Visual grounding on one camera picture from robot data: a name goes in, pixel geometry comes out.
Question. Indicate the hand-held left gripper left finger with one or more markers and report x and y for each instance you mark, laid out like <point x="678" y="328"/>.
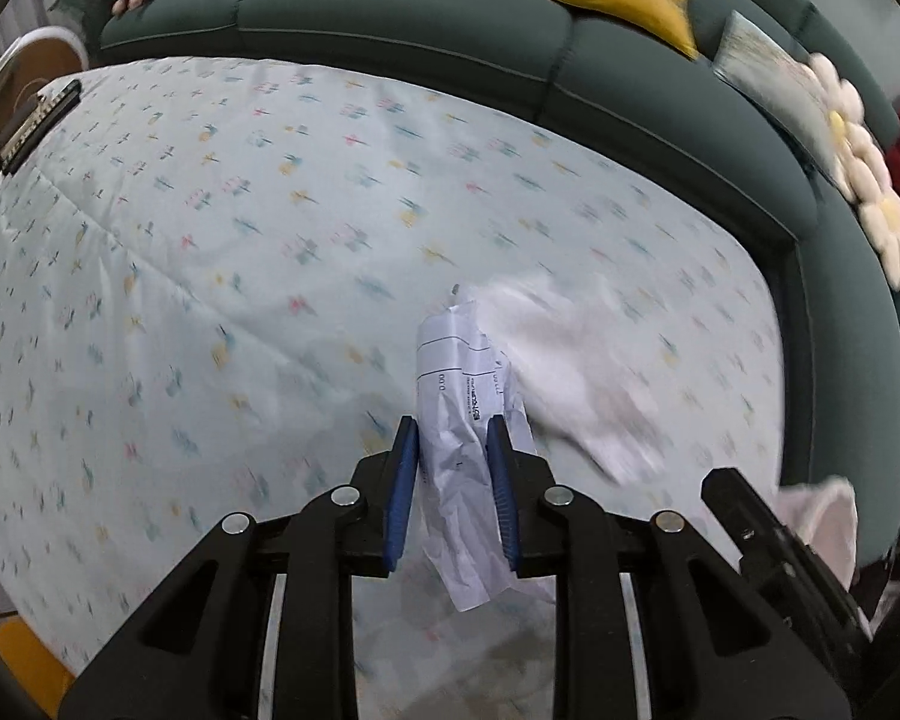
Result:
<point x="401" y="496"/>

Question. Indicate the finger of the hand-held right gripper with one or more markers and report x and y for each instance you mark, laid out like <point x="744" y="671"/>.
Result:
<point x="735" y="499"/>

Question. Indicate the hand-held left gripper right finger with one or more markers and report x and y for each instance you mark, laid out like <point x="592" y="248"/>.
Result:
<point x="504" y="496"/>

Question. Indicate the white receipt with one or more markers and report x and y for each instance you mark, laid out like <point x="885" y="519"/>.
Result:
<point x="457" y="405"/>

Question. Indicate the light blue printed tablecloth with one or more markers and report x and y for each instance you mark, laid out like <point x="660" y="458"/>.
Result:
<point x="195" y="277"/>

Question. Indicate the cream flower cushion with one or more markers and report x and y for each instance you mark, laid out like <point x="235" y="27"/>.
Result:
<point x="892" y="229"/>
<point x="844" y="127"/>

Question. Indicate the yellow object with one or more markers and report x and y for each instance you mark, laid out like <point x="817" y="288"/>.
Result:
<point x="26" y="667"/>

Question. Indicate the grey-blue embroidered cushion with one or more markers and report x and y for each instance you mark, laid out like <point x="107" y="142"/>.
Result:
<point x="769" y="67"/>

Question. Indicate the dark green sofa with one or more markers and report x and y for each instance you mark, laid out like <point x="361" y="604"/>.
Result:
<point x="420" y="30"/>

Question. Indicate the black gold-edged box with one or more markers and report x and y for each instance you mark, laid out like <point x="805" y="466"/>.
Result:
<point x="37" y="127"/>

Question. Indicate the round white-rimmed side table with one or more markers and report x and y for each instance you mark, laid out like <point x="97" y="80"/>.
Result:
<point x="41" y="64"/>

